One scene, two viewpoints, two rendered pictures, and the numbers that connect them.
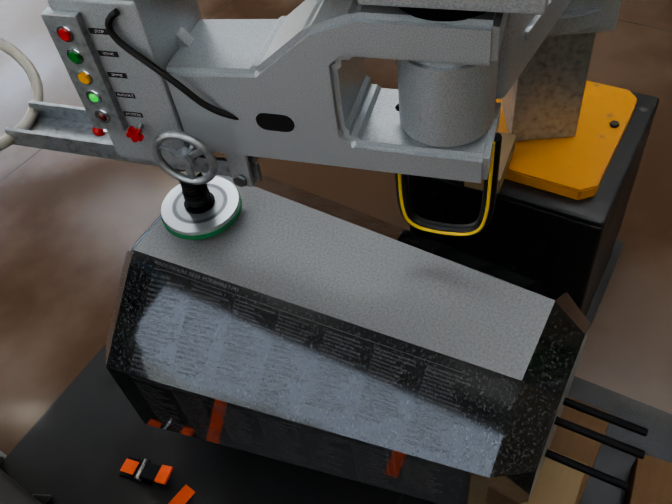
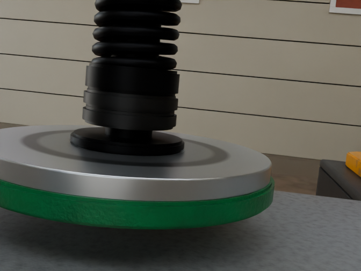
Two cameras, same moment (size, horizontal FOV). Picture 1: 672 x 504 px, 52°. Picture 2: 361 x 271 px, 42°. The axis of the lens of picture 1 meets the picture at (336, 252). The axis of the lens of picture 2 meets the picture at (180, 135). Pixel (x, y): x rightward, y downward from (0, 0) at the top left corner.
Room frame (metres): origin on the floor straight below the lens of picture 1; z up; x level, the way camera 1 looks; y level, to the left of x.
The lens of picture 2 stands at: (1.05, 0.49, 0.96)
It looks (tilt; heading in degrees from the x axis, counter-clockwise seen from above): 7 degrees down; 329
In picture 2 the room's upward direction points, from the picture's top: 5 degrees clockwise
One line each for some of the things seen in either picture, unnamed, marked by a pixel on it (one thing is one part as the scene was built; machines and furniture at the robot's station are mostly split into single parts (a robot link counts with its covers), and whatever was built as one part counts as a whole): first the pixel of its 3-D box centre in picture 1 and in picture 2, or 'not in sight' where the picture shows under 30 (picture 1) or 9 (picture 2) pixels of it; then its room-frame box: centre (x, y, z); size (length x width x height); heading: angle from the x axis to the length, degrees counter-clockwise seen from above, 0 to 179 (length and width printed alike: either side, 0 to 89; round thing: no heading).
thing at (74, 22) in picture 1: (88, 73); not in sight; (1.29, 0.45, 1.39); 0.08 x 0.03 x 0.28; 67
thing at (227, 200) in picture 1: (200, 204); (127, 152); (1.36, 0.34, 0.89); 0.21 x 0.21 x 0.01
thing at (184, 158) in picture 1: (191, 147); not in sight; (1.21, 0.28, 1.22); 0.15 x 0.10 x 0.15; 67
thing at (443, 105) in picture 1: (446, 79); not in sight; (1.11, -0.27, 1.36); 0.19 x 0.19 x 0.20
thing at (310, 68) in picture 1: (316, 89); not in sight; (1.20, -0.02, 1.32); 0.74 x 0.23 x 0.49; 67
